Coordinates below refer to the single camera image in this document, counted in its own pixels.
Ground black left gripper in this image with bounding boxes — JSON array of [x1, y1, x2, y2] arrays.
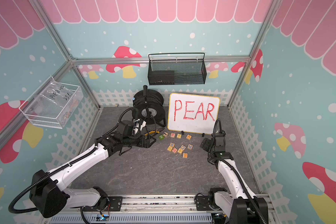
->
[[123, 134, 156, 148]]

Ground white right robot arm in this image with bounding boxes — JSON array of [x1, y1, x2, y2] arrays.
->
[[194, 133, 268, 224]]

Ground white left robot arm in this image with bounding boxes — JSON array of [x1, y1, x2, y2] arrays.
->
[[8, 134, 156, 218]]

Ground whiteboard with red PEAR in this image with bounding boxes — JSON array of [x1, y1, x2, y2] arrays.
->
[[168, 93, 220, 134]]

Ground black box in basket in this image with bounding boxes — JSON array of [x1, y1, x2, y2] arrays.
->
[[148, 71, 175, 85]]

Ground yellow handled pliers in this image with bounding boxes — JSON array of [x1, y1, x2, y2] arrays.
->
[[144, 129, 162, 136]]

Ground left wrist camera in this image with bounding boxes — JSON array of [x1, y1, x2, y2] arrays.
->
[[122, 119, 141, 139]]

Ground black cable reel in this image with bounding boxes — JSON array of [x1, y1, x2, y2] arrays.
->
[[132, 85, 167, 127]]

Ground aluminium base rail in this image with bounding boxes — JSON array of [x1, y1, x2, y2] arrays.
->
[[42, 194, 228, 224]]

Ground black mesh wall basket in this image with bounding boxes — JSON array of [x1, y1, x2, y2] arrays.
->
[[148, 52, 207, 85]]

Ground clear plastic wall bin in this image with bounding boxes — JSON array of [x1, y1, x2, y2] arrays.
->
[[19, 77, 84, 129]]

